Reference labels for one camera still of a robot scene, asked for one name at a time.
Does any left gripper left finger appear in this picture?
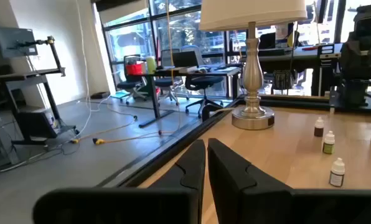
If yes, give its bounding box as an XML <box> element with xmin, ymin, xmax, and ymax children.
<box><xmin>32</xmin><ymin>139</ymin><xmax>206</xmax><ymax>224</ymax></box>

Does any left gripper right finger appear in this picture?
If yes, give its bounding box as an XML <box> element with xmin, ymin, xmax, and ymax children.
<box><xmin>207</xmin><ymin>138</ymin><xmax>371</xmax><ymax>224</ymax></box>

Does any small white-capped dropper bottle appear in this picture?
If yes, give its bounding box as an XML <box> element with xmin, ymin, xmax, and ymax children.
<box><xmin>329</xmin><ymin>157</ymin><xmax>346</xmax><ymax>188</ymax></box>

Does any small green dropper bottle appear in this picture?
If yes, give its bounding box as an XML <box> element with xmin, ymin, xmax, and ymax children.
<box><xmin>322</xmin><ymin>130</ymin><xmax>336</xmax><ymax>155</ymax></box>

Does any small brown dropper bottle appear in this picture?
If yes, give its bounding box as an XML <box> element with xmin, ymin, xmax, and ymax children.
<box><xmin>313</xmin><ymin>116</ymin><xmax>325</xmax><ymax>138</ymax></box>

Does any black office desk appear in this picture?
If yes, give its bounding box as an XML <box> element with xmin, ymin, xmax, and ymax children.
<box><xmin>126</xmin><ymin>65</ymin><xmax>243</xmax><ymax>129</ymax></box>

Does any teal book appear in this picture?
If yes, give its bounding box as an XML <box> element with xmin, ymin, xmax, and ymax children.
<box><xmin>110</xmin><ymin>90</ymin><xmax>131</xmax><ymax>100</ymax></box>

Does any black office chair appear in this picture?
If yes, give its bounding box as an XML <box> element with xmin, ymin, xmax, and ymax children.
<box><xmin>154</xmin><ymin>48</ymin><xmax>189</xmax><ymax>106</ymax></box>
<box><xmin>181</xmin><ymin>45</ymin><xmax>225</xmax><ymax>119</ymax></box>
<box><xmin>116</xmin><ymin>54</ymin><xmax>149</xmax><ymax>105</ymax></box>

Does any black basket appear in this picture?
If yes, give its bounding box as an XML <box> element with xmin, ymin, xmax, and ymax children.
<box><xmin>271</xmin><ymin>70</ymin><xmax>295</xmax><ymax>91</ymax></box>

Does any silver lamp with white shade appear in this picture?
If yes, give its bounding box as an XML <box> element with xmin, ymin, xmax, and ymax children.
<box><xmin>199</xmin><ymin>0</ymin><xmax>308</xmax><ymax>131</ymax></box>

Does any black flat box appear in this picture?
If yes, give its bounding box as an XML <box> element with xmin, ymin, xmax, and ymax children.
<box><xmin>90</xmin><ymin>91</ymin><xmax>111</xmax><ymax>100</ymax></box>

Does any red box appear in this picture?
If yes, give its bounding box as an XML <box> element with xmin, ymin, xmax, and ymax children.
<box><xmin>125</xmin><ymin>63</ymin><xmax>144</xmax><ymax>75</ymax></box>

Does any green cup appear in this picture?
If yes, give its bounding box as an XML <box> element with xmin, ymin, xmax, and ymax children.
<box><xmin>146</xmin><ymin>56</ymin><xmax>157</xmax><ymax>74</ymax></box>

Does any black laptop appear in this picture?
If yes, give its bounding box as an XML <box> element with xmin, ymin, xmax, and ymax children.
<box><xmin>172</xmin><ymin>50</ymin><xmax>199</xmax><ymax>68</ymax></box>

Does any dark long desk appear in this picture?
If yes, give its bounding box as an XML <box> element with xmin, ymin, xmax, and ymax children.
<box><xmin>256</xmin><ymin>42</ymin><xmax>344</xmax><ymax>97</ymax></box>

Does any black computer tower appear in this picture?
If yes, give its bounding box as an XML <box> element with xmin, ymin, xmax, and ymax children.
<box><xmin>16</xmin><ymin>107</ymin><xmax>60</xmax><ymax>139</ymax></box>

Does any small black monitor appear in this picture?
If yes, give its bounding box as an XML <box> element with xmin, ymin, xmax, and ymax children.
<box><xmin>258</xmin><ymin>32</ymin><xmax>277</xmax><ymax>50</ymax></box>

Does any black rolling workstation cart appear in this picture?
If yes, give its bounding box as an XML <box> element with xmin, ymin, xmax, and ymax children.
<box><xmin>0</xmin><ymin>67</ymin><xmax>80</xmax><ymax>146</ymax></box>

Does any red flat item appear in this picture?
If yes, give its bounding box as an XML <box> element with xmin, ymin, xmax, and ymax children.
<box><xmin>301</xmin><ymin>44</ymin><xmax>327</xmax><ymax>51</ymax></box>

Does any roller window blind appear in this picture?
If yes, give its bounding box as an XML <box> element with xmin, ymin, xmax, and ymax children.
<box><xmin>95</xmin><ymin>0</ymin><xmax>151</xmax><ymax>24</ymax></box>

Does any grey computer monitor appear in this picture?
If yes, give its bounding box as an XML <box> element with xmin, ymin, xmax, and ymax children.
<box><xmin>0</xmin><ymin>25</ymin><xmax>39</xmax><ymax>59</ymax></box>

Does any black aluminium table frame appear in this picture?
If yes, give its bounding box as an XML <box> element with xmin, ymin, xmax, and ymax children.
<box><xmin>95</xmin><ymin>93</ymin><xmax>371</xmax><ymax>189</ymax></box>

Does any yellow extension cord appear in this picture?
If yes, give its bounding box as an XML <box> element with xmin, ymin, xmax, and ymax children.
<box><xmin>92</xmin><ymin>0</ymin><xmax>183</xmax><ymax>146</ymax></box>
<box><xmin>69</xmin><ymin>102</ymin><xmax>139</xmax><ymax>144</ymax></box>

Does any white hanging cable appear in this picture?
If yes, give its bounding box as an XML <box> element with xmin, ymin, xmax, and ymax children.
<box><xmin>75</xmin><ymin>0</ymin><xmax>113</xmax><ymax>138</ymax></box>

